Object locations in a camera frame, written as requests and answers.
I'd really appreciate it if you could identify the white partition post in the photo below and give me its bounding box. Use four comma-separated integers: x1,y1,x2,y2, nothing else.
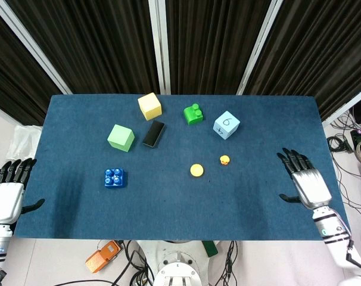
147,0,172,95
0,0,73,95
236,0,284,96

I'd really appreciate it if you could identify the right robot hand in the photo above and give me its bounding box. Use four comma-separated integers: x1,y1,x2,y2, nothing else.
276,147,332,209

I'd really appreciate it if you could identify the light blue numbered cube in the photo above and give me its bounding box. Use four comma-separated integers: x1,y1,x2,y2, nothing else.
213,110,241,141

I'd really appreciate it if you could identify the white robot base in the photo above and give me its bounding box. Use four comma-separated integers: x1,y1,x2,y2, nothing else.
137,240,222,286

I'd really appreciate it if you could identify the blue table cloth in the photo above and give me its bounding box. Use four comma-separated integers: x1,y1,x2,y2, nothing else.
13,94,351,242

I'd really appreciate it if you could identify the light green foam cube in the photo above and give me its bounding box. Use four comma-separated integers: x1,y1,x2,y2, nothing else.
107,124,136,153

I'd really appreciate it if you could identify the black rectangular block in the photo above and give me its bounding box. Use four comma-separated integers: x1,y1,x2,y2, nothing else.
142,120,167,148

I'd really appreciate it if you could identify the orange pedal box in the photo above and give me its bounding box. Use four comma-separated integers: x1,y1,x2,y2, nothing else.
85,240,123,274

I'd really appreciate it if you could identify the green block under table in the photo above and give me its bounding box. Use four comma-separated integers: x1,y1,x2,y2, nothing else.
201,240,219,257

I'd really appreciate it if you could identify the green toy building brick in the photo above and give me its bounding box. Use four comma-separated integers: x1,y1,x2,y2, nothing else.
183,103,205,126

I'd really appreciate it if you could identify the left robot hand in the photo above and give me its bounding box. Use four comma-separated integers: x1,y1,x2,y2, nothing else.
0,158,46,225

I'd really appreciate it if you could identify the blue toy building brick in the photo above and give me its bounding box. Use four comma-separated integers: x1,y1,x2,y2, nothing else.
104,167,128,189

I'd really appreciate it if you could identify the white plastic bag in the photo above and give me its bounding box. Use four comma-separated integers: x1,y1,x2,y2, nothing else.
6,124,43,163

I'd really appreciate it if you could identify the black floor cable bundle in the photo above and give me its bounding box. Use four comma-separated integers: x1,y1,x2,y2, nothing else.
326,105,361,215

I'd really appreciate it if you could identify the pale yellow foam cube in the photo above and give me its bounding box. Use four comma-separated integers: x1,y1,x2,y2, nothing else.
137,92,163,122

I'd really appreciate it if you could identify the yellow round disc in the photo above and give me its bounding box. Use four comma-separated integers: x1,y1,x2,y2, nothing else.
189,163,204,178

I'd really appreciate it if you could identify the black device with pink light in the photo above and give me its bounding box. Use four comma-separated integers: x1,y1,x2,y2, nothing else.
350,128,361,147

